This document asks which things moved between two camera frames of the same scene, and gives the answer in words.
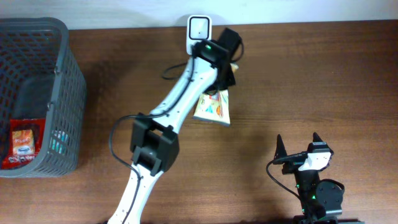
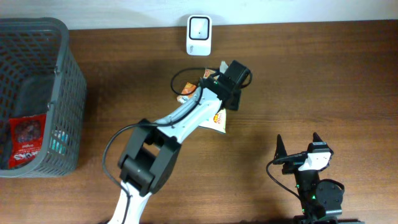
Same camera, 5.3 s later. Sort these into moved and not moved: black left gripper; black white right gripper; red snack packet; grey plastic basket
Moved: black left gripper
Not moved: grey plastic basket; black white right gripper; red snack packet
